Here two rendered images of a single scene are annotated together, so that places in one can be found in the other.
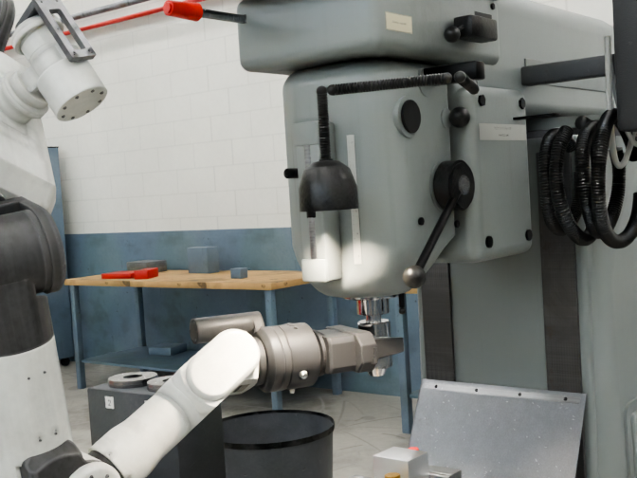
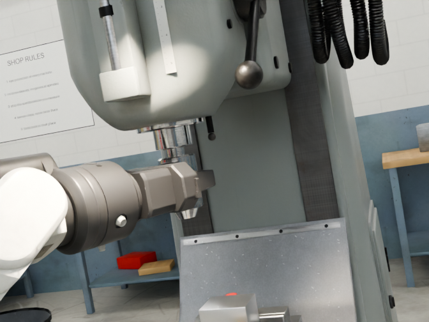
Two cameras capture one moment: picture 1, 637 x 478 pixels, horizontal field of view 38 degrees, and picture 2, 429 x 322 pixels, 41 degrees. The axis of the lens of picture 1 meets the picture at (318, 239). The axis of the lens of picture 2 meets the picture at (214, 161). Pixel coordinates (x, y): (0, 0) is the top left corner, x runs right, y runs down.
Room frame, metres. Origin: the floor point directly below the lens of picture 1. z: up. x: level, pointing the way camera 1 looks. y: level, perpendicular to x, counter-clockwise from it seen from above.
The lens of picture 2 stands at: (0.63, 0.15, 1.29)
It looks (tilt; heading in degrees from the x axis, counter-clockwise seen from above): 3 degrees down; 338
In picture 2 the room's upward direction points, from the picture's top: 10 degrees counter-clockwise
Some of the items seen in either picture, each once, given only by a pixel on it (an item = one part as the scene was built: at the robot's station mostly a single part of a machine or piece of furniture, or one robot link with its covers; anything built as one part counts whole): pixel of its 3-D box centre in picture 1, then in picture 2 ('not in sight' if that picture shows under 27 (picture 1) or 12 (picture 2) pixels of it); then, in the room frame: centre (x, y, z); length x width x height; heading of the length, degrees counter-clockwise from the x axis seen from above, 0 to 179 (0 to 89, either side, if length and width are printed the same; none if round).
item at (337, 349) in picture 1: (318, 354); (125, 199); (1.27, 0.01, 1.23); 0.13 x 0.12 x 0.10; 27
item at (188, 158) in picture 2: (373, 323); (176, 160); (1.31, -0.07, 1.26); 0.05 x 0.05 x 0.01
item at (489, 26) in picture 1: (464, 31); not in sight; (1.28, -0.22, 1.66); 0.12 x 0.04 x 0.04; 141
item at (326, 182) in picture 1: (327, 184); not in sight; (1.13, -0.02, 1.47); 0.07 x 0.07 x 0.06
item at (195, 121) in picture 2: (372, 293); (170, 124); (1.31, -0.07, 1.31); 0.09 x 0.09 x 0.01
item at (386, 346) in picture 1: (385, 347); (198, 181); (1.29, -0.08, 1.23); 0.06 x 0.02 x 0.03; 117
